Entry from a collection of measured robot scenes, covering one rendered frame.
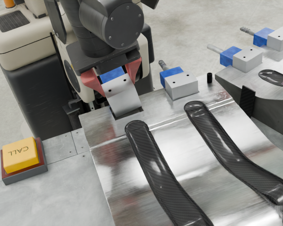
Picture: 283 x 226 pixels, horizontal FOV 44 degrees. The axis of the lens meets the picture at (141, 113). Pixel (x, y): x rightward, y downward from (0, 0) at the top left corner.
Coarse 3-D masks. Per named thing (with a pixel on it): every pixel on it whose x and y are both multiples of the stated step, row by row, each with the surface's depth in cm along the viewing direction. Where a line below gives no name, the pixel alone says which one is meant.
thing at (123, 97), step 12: (108, 72) 63; (120, 72) 62; (108, 84) 59; (120, 84) 59; (132, 84) 58; (108, 96) 58; (120, 96) 58; (132, 96) 59; (120, 108) 60; (132, 108) 61
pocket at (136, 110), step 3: (138, 108) 66; (141, 108) 63; (111, 111) 64; (132, 111) 66; (135, 111) 66; (138, 111) 66; (141, 111) 64; (114, 114) 65; (123, 114) 66; (126, 114) 66; (129, 114) 66; (132, 114) 65; (114, 117) 65; (117, 117) 65; (120, 117) 65; (123, 117) 65
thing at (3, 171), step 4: (36, 140) 70; (40, 144) 69; (40, 148) 68; (0, 152) 69; (40, 152) 67; (40, 156) 66; (40, 160) 66; (36, 164) 65; (40, 164) 65; (24, 168) 65; (28, 168) 64; (32, 168) 64; (4, 172) 64; (12, 172) 64; (16, 172) 64; (20, 172) 64; (4, 176) 64; (8, 176) 64
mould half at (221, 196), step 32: (160, 96) 64; (192, 96) 63; (224, 96) 62; (96, 128) 60; (160, 128) 58; (192, 128) 57; (224, 128) 57; (256, 128) 56; (96, 160) 55; (128, 160) 54; (192, 160) 53; (256, 160) 50; (128, 192) 50; (192, 192) 47; (224, 192) 44; (256, 192) 42; (128, 224) 43; (160, 224) 41; (224, 224) 39; (256, 224) 38
